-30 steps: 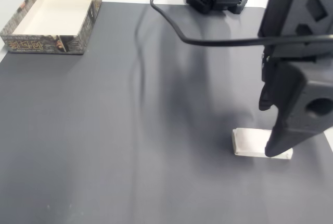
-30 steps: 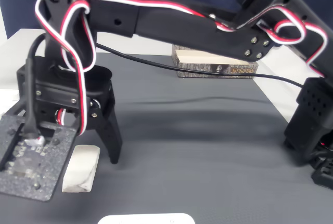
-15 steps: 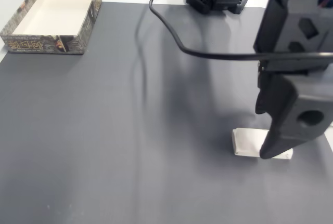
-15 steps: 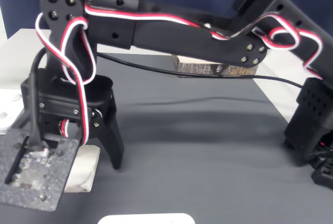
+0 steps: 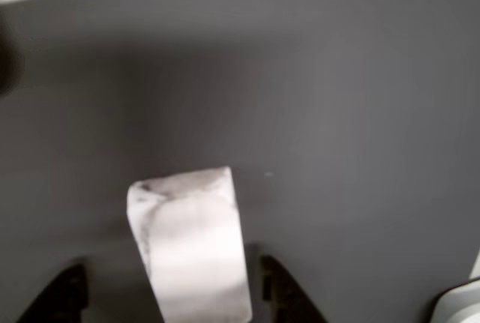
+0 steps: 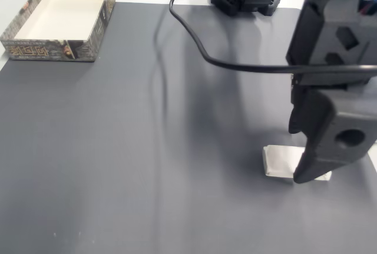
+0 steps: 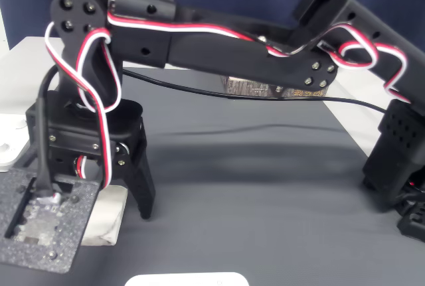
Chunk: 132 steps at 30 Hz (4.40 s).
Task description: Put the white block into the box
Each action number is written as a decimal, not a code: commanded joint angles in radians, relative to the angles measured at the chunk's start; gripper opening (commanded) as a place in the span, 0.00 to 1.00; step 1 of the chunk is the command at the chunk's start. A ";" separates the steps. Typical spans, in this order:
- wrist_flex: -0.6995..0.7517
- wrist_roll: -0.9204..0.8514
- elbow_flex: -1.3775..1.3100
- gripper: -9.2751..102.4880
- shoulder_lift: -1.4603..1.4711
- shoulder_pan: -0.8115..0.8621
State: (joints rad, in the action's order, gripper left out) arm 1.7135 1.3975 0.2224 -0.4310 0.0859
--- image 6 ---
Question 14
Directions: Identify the grey table mat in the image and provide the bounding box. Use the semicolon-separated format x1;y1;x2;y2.
0;2;377;254

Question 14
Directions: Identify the patterned cardboard box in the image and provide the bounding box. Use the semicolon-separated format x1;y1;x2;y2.
0;0;116;62

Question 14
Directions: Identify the white block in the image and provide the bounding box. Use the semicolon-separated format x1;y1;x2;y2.
262;144;333;184

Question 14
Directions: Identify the thick black camera cable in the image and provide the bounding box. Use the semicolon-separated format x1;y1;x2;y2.
169;0;377;74

